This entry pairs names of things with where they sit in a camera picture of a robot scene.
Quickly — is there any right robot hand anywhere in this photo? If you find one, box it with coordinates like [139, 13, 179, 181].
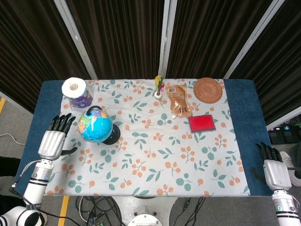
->
[252, 142, 293, 192]

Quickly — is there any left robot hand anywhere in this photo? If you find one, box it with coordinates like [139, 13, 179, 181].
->
[37, 113, 79, 161]

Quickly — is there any blue world globe black stand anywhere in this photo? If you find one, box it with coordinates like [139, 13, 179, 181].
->
[77, 105, 121, 145]

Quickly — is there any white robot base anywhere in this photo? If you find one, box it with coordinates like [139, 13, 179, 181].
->
[127, 204, 165, 226]

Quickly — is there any white shoe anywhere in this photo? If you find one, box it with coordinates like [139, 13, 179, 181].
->
[279, 150, 301, 187]

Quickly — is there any white patterned cup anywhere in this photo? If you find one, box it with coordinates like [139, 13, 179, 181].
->
[61, 77, 94, 109]

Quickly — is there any blue table cover cloth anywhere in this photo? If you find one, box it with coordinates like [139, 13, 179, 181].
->
[13, 79, 275, 197]

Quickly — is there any red ink pad grey case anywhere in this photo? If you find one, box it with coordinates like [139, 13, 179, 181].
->
[187, 114, 217, 134]

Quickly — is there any white fruit leaf print tablecloth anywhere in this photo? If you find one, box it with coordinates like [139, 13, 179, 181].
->
[44, 79, 251, 197]

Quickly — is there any dark brown pleated curtain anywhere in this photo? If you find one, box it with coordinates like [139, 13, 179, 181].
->
[0, 0, 92, 114]
[165, 0, 274, 80]
[229, 0, 301, 126]
[65, 0, 166, 80]

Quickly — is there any round woven rattan coaster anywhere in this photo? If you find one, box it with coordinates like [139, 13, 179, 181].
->
[193, 77, 224, 104]

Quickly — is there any brown spout pouch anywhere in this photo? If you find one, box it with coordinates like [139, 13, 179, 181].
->
[165, 84, 194, 120]

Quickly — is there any colourful feather shuttlecock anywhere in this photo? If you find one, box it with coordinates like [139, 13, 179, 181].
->
[154, 75, 166, 99]

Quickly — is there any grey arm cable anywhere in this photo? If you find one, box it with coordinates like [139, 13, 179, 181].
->
[13, 161, 36, 189]

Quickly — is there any white floor cable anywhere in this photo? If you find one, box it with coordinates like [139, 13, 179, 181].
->
[0, 132, 27, 146]

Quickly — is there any white frame rail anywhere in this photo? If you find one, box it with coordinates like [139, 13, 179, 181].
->
[266, 105, 301, 130]

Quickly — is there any black cable bundle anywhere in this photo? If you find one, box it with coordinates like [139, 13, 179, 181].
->
[75, 196, 123, 226]
[178, 196, 208, 226]

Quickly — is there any white frame post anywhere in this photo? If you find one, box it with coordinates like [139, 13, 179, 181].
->
[158, 0, 178, 78]
[223, 0, 281, 80]
[53, 0, 98, 81]

